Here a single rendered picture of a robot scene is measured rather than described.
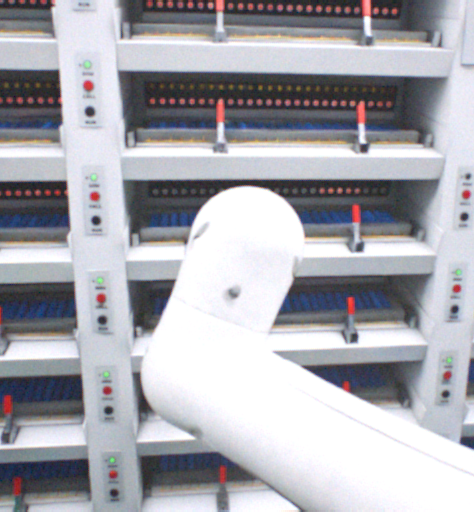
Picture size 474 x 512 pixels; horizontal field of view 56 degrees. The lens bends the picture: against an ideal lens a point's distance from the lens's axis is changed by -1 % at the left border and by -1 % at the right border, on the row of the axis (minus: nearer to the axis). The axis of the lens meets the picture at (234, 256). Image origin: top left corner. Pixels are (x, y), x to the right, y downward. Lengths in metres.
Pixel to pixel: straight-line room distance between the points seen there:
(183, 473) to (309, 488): 0.81
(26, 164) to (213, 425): 0.63
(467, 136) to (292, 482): 0.77
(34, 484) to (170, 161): 0.77
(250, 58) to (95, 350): 0.61
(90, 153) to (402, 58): 0.59
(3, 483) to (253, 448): 0.91
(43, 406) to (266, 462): 0.78
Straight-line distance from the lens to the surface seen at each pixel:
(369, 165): 0.90
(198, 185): 0.99
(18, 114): 1.07
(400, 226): 1.00
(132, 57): 0.86
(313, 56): 0.88
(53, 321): 0.99
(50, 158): 0.86
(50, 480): 1.18
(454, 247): 0.99
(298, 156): 0.85
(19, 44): 0.90
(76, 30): 0.88
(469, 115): 0.98
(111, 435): 1.00
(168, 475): 1.14
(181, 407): 0.40
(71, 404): 1.06
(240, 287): 0.38
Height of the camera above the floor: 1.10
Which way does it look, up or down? 12 degrees down
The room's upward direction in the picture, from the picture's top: straight up
